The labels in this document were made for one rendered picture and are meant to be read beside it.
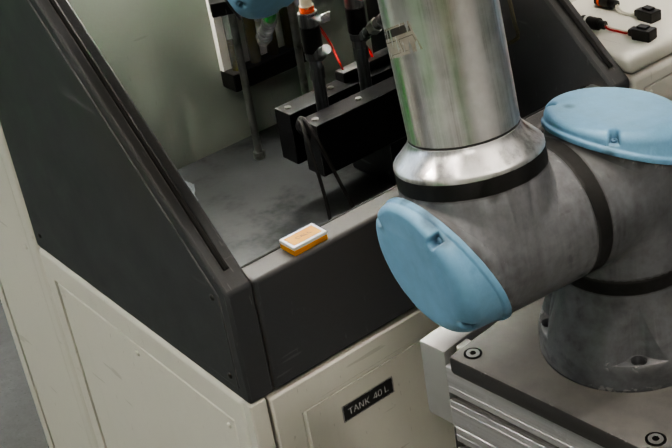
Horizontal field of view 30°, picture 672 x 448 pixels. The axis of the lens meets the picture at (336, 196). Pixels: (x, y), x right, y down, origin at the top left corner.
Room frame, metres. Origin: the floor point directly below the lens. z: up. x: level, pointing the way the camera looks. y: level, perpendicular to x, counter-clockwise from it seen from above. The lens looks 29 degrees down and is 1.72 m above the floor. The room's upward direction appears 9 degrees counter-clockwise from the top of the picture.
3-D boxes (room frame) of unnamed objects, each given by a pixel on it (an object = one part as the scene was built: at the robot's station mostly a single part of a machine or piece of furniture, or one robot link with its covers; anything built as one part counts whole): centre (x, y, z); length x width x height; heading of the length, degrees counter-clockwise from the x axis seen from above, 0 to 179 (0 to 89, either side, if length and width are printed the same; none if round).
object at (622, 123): (0.89, -0.23, 1.20); 0.13 x 0.12 x 0.14; 117
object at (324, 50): (1.60, -0.01, 1.01); 0.05 x 0.03 x 0.21; 34
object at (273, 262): (1.42, -0.13, 0.87); 0.62 x 0.04 x 0.16; 124
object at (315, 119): (1.68, -0.10, 0.91); 0.34 x 0.10 x 0.15; 124
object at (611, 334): (0.89, -0.23, 1.09); 0.15 x 0.15 x 0.10
